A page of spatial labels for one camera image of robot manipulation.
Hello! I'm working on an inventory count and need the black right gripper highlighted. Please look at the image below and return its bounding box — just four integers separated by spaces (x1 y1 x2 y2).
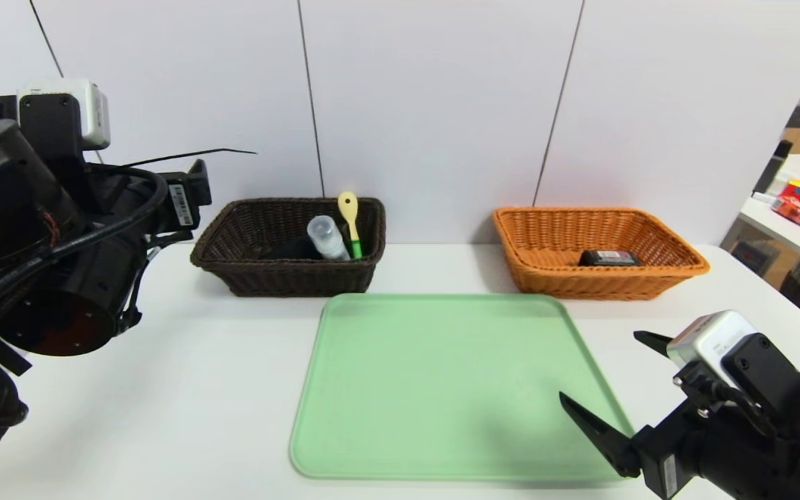
558 330 767 500

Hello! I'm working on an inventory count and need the small black carton pink top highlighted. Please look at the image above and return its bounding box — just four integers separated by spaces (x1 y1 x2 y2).
578 249 640 267

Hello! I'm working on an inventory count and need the yellow spoon with green handle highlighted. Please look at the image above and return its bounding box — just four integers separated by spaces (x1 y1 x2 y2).
337 192 364 260

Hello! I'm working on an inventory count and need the white bottle with clear cap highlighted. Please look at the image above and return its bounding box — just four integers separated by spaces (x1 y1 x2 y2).
306 215 351 262

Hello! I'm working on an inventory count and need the black glasses case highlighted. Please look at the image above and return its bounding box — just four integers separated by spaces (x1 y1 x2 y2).
261 236 324 262

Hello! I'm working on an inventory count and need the orange wicker basket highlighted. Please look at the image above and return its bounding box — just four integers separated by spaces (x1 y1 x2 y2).
492 206 711 301

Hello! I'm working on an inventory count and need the dark brown wicker basket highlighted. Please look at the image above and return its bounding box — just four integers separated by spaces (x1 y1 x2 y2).
190 197 387 298

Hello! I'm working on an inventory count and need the light green plastic tray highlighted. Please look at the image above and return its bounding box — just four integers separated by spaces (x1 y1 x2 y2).
289 292 633 481

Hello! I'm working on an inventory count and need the white side table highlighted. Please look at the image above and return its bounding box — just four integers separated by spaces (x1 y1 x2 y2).
737 154 800 274

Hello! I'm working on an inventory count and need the red snack package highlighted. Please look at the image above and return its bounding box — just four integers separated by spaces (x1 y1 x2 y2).
772 198 800 228

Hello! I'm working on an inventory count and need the black upright panel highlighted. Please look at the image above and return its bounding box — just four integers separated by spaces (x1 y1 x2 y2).
753 140 793 195

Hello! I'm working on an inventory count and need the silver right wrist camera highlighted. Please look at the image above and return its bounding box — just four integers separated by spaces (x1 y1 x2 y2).
666 310 759 390

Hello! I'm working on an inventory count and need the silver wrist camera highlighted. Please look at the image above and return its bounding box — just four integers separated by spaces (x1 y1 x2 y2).
18 78 110 151
666 310 759 390

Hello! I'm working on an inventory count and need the thin black left wrist cable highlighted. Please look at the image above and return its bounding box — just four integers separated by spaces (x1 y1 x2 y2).
0 167 169 310

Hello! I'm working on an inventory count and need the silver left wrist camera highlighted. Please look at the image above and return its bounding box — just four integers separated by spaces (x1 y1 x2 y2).
18 78 110 151

